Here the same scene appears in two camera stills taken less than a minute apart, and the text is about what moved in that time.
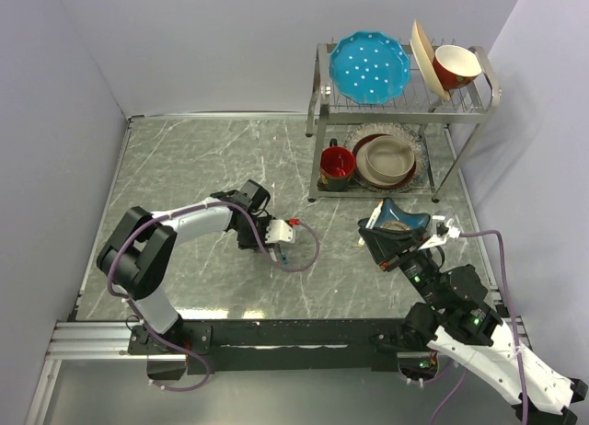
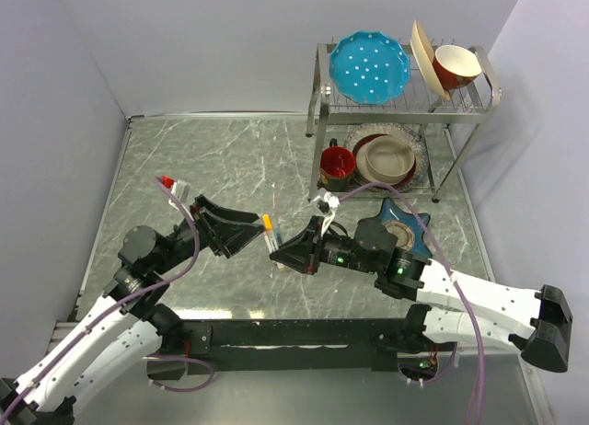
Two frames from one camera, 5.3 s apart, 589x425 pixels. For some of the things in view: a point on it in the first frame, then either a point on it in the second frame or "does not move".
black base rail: (242, 346) does not move
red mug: (337, 165) does not move
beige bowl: (384, 160) does not move
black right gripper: (382, 244) to (301, 253)
